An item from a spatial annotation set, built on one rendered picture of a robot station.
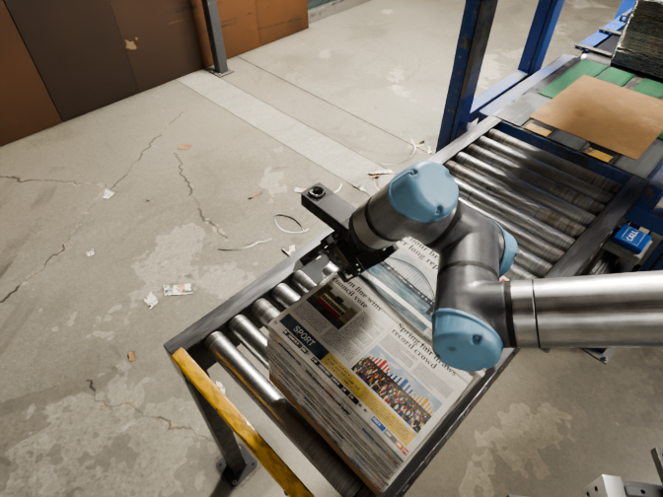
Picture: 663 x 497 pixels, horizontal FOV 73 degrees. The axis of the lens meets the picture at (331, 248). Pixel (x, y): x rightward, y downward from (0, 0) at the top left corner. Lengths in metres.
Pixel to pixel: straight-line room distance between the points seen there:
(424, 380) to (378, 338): 0.09
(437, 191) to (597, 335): 0.22
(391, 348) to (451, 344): 0.23
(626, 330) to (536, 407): 1.47
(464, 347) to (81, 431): 1.67
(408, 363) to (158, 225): 2.01
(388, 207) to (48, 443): 1.69
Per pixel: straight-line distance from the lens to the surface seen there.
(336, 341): 0.71
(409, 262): 0.82
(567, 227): 1.40
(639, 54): 2.36
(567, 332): 0.52
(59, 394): 2.11
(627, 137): 1.87
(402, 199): 0.55
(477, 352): 0.51
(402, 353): 0.72
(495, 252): 0.59
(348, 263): 0.71
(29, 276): 2.59
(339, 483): 0.90
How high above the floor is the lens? 1.66
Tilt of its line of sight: 47 degrees down
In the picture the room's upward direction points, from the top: straight up
